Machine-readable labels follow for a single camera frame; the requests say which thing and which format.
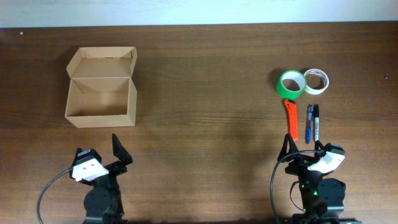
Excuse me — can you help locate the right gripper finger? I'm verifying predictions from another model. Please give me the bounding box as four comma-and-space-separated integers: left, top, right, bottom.
314, 140, 325, 156
277, 133, 299, 162

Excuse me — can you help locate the orange utility knife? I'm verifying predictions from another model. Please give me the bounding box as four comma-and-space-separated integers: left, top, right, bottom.
284, 99, 299, 141

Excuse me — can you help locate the black white marker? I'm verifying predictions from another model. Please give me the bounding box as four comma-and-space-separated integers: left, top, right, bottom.
313, 105, 320, 142

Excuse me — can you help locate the blue pen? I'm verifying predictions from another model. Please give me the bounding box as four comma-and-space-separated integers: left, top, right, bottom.
305, 105, 313, 144

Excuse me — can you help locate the brown cardboard box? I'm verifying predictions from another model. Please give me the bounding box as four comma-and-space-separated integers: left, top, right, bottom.
65, 47, 137, 128

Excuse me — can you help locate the green tape roll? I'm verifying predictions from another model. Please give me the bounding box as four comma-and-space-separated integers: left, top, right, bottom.
276, 70, 307, 100

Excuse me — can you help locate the white tape roll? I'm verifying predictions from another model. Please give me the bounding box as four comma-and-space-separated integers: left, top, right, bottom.
304, 68, 330, 95

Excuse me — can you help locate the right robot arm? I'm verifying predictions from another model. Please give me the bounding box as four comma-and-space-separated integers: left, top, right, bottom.
270, 133, 360, 223

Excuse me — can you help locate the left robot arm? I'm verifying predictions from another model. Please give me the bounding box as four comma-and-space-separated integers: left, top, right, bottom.
69, 134, 133, 224

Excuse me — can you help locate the right black cable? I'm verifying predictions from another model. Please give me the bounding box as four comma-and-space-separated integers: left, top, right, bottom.
269, 149, 326, 224

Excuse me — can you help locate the black cable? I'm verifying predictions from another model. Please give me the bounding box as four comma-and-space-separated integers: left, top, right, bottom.
36, 167, 74, 224
269, 149, 326, 224

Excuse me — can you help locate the left black cable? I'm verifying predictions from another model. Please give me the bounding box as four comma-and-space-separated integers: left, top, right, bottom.
36, 167, 74, 224

